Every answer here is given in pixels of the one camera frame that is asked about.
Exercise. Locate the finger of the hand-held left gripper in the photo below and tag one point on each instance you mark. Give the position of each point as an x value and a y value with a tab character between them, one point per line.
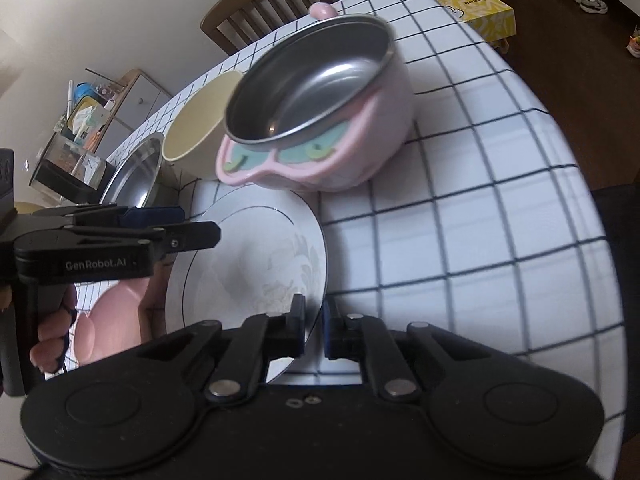
192	239
150	217

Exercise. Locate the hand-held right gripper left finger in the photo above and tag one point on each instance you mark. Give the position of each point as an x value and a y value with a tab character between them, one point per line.
299	327

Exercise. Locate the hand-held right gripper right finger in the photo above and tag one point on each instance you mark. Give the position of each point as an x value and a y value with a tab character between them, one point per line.
330	332

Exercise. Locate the steel basin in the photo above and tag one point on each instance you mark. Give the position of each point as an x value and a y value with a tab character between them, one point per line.
135	170

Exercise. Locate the white floral plate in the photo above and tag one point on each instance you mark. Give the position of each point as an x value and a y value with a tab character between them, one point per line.
240	260

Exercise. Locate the person's left hand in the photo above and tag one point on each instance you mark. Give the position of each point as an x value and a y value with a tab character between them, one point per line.
50	347

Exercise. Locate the pink flower-shaped plate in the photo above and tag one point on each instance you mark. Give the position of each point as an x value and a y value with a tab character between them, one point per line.
110	320

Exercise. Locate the cream bowl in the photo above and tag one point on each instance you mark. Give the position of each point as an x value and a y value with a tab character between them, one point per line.
192	125

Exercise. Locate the wooden shelf cabinet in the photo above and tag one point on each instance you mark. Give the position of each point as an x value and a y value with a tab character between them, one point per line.
145	95

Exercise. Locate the white checked tablecloth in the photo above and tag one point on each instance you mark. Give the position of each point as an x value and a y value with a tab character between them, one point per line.
475	210

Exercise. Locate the wooden chair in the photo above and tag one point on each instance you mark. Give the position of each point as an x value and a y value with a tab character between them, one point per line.
220	25

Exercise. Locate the yellow cardboard box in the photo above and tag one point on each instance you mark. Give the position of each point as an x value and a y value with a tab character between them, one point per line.
480	10

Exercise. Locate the row of shoes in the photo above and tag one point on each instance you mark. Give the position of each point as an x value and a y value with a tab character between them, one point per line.
592	2

